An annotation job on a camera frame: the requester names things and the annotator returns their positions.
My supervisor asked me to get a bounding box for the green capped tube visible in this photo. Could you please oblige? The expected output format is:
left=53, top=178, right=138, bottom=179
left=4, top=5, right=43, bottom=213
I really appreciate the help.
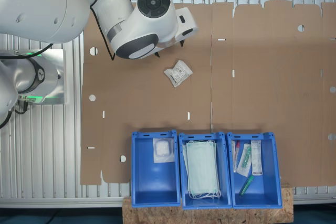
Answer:
left=239, top=175, right=255, bottom=197

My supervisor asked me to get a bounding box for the blue plastic bin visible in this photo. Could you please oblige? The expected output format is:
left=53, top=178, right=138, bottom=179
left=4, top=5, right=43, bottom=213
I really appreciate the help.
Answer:
left=178, top=131, right=233, bottom=210
left=131, top=129, right=182, bottom=208
left=227, top=131, right=283, bottom=210

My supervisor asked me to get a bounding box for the white printed cotton packet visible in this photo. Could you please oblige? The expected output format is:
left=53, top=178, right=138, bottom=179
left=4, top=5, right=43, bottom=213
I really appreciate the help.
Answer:
left=164, top=59, right=194, bottom=89

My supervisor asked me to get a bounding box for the black base cable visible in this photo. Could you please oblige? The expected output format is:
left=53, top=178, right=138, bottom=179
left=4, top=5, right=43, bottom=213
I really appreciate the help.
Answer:
left=0, top=95, right=30, bottom=130

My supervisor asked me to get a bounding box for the clear-bagged cotton packet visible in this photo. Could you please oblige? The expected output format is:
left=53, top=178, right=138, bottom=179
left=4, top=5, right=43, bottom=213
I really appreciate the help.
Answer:
left=152, top=137, right=176, bottom=164

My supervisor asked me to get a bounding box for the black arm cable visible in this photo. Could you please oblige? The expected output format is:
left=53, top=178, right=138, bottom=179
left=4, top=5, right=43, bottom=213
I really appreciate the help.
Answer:
left=83, top=0, right=118, bottom=62

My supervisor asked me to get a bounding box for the brown cardboard sheet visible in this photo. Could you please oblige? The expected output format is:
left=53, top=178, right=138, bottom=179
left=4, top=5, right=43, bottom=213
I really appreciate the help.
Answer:
left=209, top=0, right=336, bottom=186
left=80, top=2, right=213, bottom=186

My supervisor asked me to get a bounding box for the printed white flat packet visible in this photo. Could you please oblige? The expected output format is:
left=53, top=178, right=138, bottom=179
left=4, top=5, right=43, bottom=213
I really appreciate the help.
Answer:
left=250, top=140, right=264, bottom=177

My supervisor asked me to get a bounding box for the red-capped swab packet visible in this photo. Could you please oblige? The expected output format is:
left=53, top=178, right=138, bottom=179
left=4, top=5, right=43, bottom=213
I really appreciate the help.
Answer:
left=231, top=140, right=241, bottom=174

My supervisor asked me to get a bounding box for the OSB wooden board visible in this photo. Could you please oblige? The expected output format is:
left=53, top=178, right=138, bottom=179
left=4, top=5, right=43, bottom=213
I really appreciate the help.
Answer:
left=122, top=179, right=294, bottom=224

